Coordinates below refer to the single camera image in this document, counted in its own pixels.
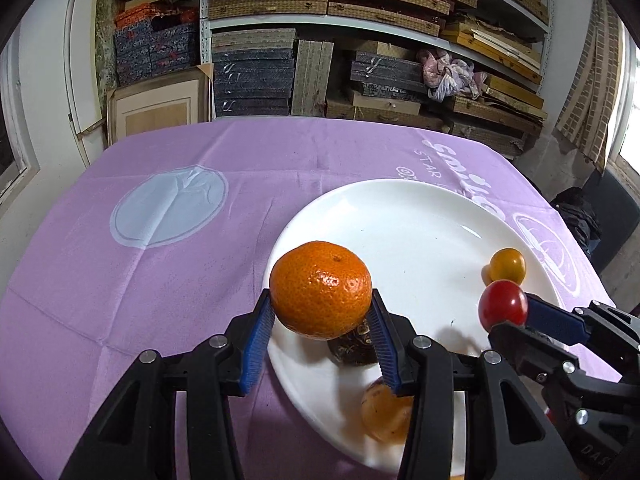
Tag wooden picture frame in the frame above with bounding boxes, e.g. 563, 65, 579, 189
106, 64, 215, 148

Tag red cherry tomato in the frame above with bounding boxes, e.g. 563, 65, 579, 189
477, 280, 529, 333

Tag yellow cherry tomato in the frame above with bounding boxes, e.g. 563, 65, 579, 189
482, 248, 527, 285

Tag stack of dark blue patterned boxes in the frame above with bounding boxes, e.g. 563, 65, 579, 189
114, 4, 201, 88

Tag black chair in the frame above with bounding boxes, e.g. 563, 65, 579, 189
582, 170, 640, 271

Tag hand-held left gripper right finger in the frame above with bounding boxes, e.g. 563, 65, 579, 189
369, 290, 583, 480

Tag stack of yellow wooden boxes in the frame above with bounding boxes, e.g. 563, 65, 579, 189
440, 17, 546, 96

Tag white oval plate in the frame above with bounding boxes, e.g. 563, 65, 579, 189
266, 178, 563, 473

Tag pink crumpled cloth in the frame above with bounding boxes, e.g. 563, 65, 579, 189
417, 49, 488, 103

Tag tan cardboard box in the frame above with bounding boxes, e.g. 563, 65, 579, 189
325, 87, 421, 121

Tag smooth orange round fruit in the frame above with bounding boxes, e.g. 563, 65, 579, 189
360, 377, 416, 444

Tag green mottled board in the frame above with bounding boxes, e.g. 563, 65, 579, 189
94, 0, 118, 146

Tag large dark brown water chestnut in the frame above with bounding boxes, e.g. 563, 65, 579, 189
327, 322, 379, 368

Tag white window frame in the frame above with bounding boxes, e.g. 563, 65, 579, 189
0, 35, 41, 201

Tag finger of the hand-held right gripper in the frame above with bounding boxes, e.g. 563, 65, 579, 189
524, 292, 640, 383
487, 321, 640, 426

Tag stack of grey blue boxes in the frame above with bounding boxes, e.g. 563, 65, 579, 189
211, 29, 297, 118

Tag stack of dark script boxes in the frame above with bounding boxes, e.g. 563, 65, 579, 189
350, 50, 431, 106

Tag orange mandarin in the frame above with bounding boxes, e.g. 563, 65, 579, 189
269, 241, 374, 340

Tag stack of brown woven boxes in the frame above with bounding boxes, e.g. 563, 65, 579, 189
440, 95, 546, 158

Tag grey metal shelf rack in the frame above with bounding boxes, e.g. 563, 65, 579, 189
199, 0, 556, 121

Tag brick patterned curtain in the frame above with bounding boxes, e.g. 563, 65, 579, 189
555, 0, 623, 176

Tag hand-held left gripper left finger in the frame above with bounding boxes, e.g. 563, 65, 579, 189
60, 287, 277, 480

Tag purple tablecloth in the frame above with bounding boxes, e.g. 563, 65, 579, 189
0, 116, 618, 480

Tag upright woven boxes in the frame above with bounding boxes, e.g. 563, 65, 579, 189
291, 39, 334, 117

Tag white leaning board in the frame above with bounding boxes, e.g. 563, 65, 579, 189
64, 0, 108, 166

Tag dark clothing pile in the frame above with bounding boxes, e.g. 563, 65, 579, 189
550, 187, 603, 261

